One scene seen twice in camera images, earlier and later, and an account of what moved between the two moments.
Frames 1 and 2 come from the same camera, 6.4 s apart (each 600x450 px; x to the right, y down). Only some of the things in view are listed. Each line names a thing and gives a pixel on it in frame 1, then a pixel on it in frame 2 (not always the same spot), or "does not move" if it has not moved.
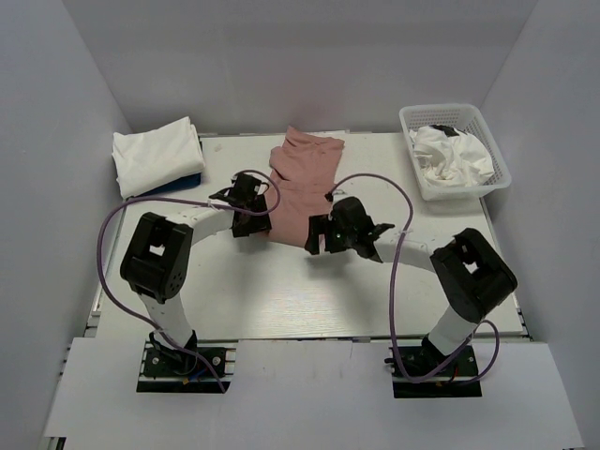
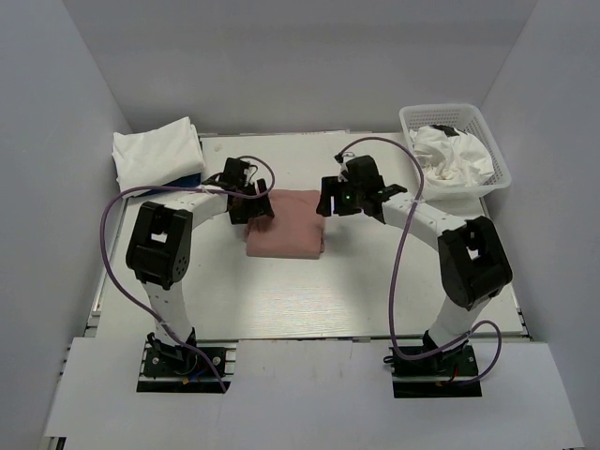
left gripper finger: (244, 224) to (242, 209)
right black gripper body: (346, 236) to (349, 198)
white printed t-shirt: (456, 160) does not move
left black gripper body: (259, 205) to (249, 189)
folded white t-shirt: (149, 158) does not move
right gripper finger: (322, 224) to (329, 188)
